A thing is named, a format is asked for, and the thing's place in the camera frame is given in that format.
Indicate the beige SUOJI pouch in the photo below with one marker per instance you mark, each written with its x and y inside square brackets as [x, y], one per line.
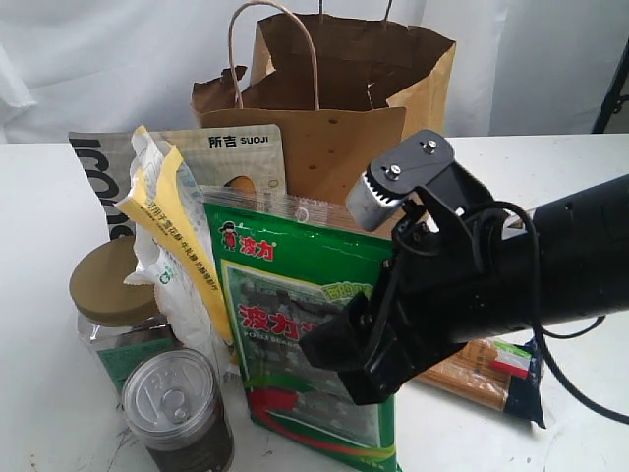
[217, 156]

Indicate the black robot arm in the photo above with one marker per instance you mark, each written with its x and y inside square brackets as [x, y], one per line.
[566, 260]

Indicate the spaghetti pack with Italian flag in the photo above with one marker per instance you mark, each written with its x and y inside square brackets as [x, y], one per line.
[496, 374]

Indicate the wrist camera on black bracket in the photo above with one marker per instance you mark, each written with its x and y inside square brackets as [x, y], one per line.
[423, 164]

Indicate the yellow white crumpled bag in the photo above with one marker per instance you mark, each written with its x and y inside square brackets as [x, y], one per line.
[173, 248]

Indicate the grey pouch with black letters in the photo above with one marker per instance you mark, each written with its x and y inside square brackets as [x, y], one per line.
[106, 159]

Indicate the clear jar with gold lid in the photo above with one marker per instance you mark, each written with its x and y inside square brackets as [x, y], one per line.
[119, 323]

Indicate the brown paper shopping bag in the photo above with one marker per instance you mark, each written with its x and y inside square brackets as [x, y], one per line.
[341, 91]

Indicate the green snack bag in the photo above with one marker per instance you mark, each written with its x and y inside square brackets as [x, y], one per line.
[287, 265]

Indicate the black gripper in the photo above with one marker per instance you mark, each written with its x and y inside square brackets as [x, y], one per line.
[415, 316]

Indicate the tin can with pull tab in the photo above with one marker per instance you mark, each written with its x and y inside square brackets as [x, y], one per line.
[173, 405]

